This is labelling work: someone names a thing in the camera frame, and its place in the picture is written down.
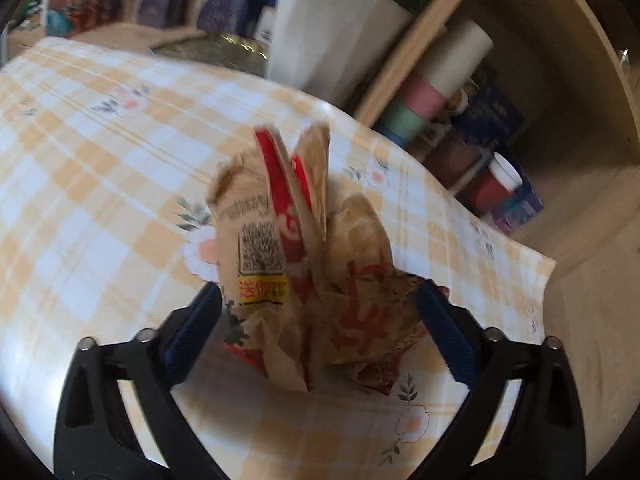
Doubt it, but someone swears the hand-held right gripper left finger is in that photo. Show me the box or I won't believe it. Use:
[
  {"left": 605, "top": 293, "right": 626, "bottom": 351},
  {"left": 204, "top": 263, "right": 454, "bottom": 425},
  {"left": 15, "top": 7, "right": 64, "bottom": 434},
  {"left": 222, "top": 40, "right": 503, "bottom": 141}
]
[{"left": 52, "top": 282, "right": 223, "bottom": 480}]

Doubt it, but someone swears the white faceted vase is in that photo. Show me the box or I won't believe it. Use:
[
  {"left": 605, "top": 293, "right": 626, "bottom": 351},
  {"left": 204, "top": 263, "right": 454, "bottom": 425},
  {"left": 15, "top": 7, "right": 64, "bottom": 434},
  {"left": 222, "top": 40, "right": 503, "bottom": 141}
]
[{"left": 265, "top": 0, "right": 413, "bottom": 108}]

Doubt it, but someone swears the pink tape roll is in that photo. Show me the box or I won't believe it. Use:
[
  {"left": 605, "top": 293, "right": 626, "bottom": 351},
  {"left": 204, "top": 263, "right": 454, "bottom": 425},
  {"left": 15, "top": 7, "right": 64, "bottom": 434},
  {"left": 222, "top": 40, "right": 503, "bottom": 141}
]
[{"left": 397, "top": 74, "right": 451, "bottom": 119}]

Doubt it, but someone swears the white folding table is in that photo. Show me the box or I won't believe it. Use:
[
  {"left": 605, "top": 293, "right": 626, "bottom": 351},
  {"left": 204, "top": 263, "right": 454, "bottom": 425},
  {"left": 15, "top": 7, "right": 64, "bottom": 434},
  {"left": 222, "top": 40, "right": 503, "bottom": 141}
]
[{"left": 0, "top": 35, "right": 558, "bottom": 480}]

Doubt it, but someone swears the gold foil blister pack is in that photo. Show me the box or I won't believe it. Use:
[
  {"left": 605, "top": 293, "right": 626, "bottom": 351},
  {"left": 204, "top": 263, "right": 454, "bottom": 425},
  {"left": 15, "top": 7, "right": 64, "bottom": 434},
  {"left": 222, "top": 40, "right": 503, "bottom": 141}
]
[{"left": 150, "top": 30, "right": 272, "bottom": 79}]

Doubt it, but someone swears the brown paper bag red print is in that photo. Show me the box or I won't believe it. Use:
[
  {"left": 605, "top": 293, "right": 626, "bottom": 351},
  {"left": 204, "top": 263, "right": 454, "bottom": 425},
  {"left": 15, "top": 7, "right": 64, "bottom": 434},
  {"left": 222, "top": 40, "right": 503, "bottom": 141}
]
[{"left": 206, "top": 122, "right": 451, "bottom": 396}]

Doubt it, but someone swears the purple and blue small box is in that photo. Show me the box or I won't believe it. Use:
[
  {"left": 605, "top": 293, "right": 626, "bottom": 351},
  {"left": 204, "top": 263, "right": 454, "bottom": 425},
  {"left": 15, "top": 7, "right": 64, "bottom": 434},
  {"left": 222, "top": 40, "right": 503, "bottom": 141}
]
[{"left": 492, "top": 180, "right": 546, "bottom": 237}]

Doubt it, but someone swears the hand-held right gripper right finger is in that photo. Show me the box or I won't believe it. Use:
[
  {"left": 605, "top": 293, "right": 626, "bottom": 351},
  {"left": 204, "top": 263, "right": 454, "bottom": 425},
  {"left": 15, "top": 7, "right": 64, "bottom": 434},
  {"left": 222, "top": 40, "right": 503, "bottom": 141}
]
[{"left": 416, "top": 277, "right": 587, "bottom": 480}]

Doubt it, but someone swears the green tape roll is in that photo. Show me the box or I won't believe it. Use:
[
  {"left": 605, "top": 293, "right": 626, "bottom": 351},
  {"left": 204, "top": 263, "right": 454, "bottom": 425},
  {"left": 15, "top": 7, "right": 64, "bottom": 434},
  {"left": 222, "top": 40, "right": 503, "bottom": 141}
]
[{"left": 375, "top": 97, "right": 427, "bottom": 144}]

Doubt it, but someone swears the row of blue boxes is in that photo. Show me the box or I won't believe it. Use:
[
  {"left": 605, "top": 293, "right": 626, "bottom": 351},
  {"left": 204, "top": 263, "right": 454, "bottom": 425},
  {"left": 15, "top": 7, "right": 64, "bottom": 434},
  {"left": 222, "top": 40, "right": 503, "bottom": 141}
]
[{"left": 197, "top": 0, "right": 262, "bottom": 37}]

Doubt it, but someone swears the red cup with white lid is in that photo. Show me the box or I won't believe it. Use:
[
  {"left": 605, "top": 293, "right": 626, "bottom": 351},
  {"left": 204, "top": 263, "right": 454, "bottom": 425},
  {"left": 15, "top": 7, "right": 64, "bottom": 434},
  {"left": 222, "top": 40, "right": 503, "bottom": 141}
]
[{"left": 462, "top": 152, "right": 523, "bottom": 214}]

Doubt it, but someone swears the wooden shelf unit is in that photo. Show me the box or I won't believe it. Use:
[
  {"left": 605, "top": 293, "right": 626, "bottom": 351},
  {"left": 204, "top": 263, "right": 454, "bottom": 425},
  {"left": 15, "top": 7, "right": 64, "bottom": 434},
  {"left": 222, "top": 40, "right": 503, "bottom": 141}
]
[{"left": 350, "top": 0, "right": 640, "bottom": 281}]

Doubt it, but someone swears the beige cardboard roll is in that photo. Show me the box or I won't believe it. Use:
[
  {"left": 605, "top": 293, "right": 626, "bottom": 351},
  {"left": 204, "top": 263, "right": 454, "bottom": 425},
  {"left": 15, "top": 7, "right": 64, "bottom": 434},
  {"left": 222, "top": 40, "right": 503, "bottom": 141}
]
[{"left": 415, "top": 17, "right": 495, "bottom": 99}]

